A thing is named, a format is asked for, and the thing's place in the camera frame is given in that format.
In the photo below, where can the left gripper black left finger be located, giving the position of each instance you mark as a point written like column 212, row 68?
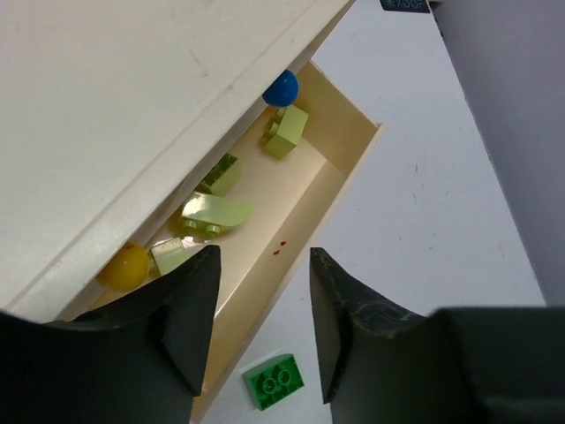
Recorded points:
column 139, row 359

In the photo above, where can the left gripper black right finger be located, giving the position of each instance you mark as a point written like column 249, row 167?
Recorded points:
column 382, row 363

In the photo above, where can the green lego brick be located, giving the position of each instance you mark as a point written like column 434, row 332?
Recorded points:
column 273, row 380

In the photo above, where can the green and lime lego stack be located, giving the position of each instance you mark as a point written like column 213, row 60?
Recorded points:
column 213, row 215

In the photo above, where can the lime lego brick from stack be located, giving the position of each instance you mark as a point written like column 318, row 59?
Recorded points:
column 222, row 177

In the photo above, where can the cream drawer cabinet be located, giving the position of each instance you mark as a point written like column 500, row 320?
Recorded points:
column 106, row 106

